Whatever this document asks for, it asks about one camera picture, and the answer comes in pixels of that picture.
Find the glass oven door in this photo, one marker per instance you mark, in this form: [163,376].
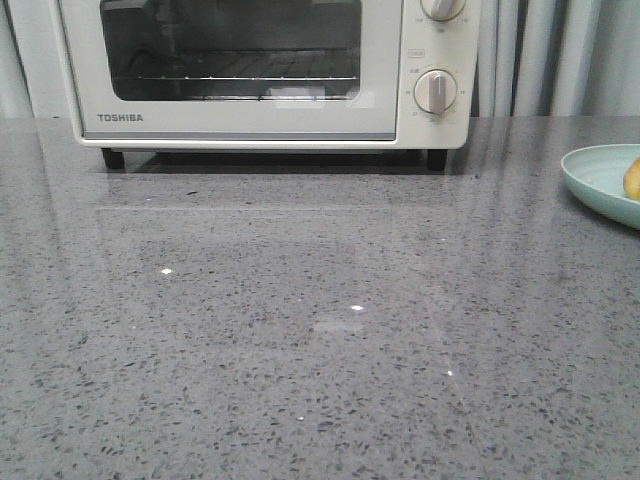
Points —
[102,38]

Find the golden bread roll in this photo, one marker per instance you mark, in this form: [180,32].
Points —
[631,181]

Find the black oven front-right foot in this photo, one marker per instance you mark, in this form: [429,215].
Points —
[436,159]

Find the lower oven control knob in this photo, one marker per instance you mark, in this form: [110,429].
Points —
[435,91]

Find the oven control knob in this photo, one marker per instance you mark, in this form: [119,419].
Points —
[435,91]
[442,10]

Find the black oven front-left foot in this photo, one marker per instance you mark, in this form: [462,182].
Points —
[114,160]

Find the white Toshiba toaster oven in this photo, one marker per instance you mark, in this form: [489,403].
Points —
[425,45]

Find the upper oven control knob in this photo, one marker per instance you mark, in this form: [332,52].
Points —
[442,10]

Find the grey pleated curtain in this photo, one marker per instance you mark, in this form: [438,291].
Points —
[536,58]

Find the light green plate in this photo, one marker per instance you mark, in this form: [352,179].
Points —
[594,175]

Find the metal oven wire rack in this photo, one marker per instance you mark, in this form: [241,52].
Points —
[259,75]

